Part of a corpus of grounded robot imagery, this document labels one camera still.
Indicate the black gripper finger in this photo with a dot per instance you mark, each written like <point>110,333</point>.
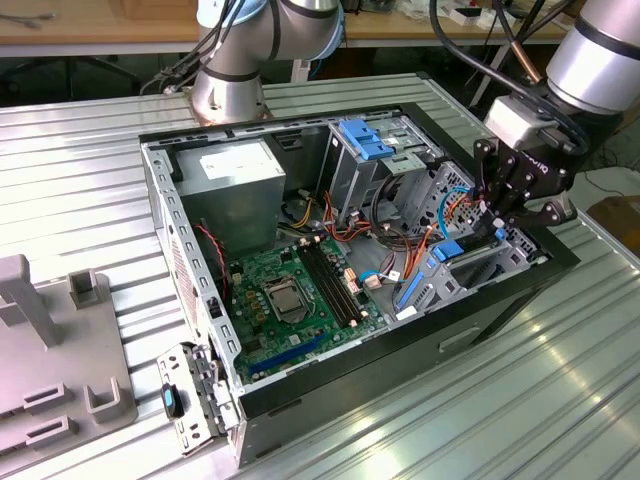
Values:
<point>547,214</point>
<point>487,170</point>

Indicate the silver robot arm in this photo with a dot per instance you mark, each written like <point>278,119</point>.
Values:
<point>590,65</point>

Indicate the grey disk bay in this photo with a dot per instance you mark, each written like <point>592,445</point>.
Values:
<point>480,272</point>

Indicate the brown cardboard box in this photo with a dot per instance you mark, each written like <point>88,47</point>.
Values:
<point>620,217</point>

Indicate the blue drive latch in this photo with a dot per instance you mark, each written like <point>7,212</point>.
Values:
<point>367,140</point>

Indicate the silver drive cage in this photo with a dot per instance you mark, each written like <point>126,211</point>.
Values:
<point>350,185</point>

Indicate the white label tag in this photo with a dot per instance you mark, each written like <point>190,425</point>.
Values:
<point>407,313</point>

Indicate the wooden desk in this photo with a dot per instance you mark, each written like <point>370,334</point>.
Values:
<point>75,27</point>
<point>400,27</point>

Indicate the black RAM slot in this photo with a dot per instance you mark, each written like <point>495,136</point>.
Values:
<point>320,280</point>
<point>336,280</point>

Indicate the black PC case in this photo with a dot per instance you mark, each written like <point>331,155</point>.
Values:
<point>400,360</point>

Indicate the CPU socket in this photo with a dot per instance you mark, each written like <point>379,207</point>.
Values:
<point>283,300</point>

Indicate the grey power supply unit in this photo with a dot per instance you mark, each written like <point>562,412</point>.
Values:
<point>235,210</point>

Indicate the blue expansion slot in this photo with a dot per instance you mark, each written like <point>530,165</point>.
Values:
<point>287,354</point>

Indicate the green motherboard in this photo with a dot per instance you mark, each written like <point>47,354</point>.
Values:
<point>272,345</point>

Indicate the black case fan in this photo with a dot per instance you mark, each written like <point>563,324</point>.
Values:
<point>212,260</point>

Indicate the grey parts rack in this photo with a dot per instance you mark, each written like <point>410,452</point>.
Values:
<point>65,350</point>

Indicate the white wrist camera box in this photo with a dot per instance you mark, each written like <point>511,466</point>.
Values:
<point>515,122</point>

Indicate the metal expansion bracket latch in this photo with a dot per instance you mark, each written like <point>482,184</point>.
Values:
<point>195,400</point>

